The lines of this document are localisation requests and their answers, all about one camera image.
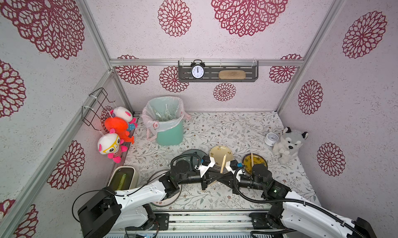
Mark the cream round plate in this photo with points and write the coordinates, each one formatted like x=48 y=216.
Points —
x=221 y=154

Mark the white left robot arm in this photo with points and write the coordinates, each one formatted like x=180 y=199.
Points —
x=109 y=210

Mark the white orange patterned plate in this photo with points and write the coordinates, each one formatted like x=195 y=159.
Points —
x=167 y=201

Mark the dark green glass plate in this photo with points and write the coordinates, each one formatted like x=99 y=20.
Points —
x=192 y=152

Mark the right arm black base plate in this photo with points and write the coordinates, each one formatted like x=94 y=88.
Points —
x=260 y=220

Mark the white pink plush doll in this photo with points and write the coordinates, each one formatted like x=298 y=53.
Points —
x=126 y=115

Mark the black wire wall basket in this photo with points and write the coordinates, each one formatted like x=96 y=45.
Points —
x=94 y=114

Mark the small white round timer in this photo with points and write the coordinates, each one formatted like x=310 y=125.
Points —
x=271 y=138

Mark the green trash bin with bag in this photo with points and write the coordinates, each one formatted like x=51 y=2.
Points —
x=163 y=118

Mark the wooden brush on shelf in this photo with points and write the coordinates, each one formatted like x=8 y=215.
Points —
x=232 y=75

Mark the grey husky plush dog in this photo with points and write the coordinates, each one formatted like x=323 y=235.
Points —
x=287 y=147

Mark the red orange plush toy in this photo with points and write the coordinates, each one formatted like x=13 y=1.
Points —
x=119 y=126

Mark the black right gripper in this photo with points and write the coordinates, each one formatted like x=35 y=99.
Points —
x=236 y=180

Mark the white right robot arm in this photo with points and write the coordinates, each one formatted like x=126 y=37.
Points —
x=291 y=212

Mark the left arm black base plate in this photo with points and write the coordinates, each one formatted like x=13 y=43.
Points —
x=160 y=222

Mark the black alarm clock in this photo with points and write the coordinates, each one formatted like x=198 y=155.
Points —
x=198 y=69

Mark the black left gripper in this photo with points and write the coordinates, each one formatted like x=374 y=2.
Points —
x=207 y=178

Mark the grey wall shelf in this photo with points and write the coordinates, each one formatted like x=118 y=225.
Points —
x=211 y=72

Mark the white plush doll yellow glasses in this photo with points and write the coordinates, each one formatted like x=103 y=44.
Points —
x=111 y=144

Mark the yellow patterned plate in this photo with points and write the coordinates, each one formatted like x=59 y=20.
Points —
x=246 y=161

